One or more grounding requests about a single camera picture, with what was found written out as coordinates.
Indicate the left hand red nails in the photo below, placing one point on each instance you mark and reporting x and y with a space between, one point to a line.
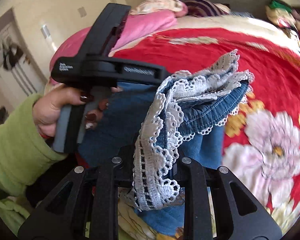
47 109

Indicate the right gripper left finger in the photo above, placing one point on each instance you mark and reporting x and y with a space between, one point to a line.
84 195

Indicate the pile of folded clothes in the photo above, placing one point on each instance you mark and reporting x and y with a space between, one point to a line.
286 18

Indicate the green sleeve left forearm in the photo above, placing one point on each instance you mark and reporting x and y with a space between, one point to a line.
24 156

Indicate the blue denim pants lace trim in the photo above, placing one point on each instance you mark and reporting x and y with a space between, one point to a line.
185 114

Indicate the floral cream pillow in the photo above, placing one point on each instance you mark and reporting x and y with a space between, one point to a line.
149 6

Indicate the red floral bedspread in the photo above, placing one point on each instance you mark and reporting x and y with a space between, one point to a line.
261 144

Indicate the cream wardrobe doors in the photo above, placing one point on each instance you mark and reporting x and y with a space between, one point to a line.
30 33

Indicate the purple striped pillow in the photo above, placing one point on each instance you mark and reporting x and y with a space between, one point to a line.
203 8

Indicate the pink quilt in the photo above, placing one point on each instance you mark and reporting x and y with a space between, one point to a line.
137 26

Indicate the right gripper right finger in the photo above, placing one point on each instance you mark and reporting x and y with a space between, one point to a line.
219 206

